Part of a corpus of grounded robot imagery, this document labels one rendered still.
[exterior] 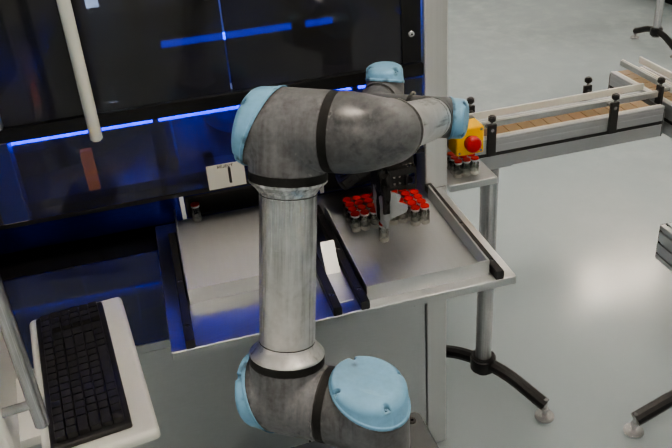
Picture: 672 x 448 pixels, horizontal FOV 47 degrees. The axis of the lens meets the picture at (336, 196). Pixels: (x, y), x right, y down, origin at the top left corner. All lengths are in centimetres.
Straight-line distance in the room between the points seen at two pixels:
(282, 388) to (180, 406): 96
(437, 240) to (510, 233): 170
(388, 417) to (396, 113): 43
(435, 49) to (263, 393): 91
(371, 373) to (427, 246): 57
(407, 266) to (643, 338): 145
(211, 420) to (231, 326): 68
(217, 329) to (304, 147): 58
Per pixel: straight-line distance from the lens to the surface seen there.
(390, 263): 164
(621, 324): 297
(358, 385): 116
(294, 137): 104
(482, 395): 262
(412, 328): 213
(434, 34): 176
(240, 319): 153
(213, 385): 208
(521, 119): 210
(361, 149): 102
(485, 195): 218
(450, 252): 167
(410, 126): 107
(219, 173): 174
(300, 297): 114
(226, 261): 170
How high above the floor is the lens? 181
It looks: 29 degrees down
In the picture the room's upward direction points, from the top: 4 degrees counter-clockwise
